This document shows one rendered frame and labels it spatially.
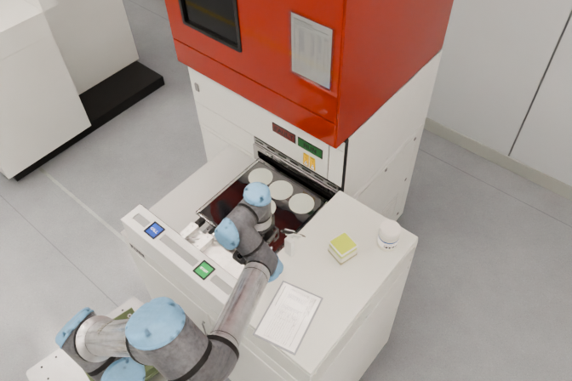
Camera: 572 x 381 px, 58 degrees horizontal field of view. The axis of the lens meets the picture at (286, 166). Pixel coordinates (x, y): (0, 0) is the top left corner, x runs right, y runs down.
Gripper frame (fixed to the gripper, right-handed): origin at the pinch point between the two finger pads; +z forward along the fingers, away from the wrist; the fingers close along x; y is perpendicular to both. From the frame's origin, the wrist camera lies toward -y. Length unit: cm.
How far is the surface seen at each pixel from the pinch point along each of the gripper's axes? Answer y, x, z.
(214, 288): -12.9, 8.2, 9.7
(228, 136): 49, 60, 21
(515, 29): 196, -10, 11
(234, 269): -0.2, 11.4, 17.9
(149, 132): 76, 172, 112
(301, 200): 38.2, 10.5, 15.8
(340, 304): 8.4, -28.2, 7.9
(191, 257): -8.8, 23.0, 10.7
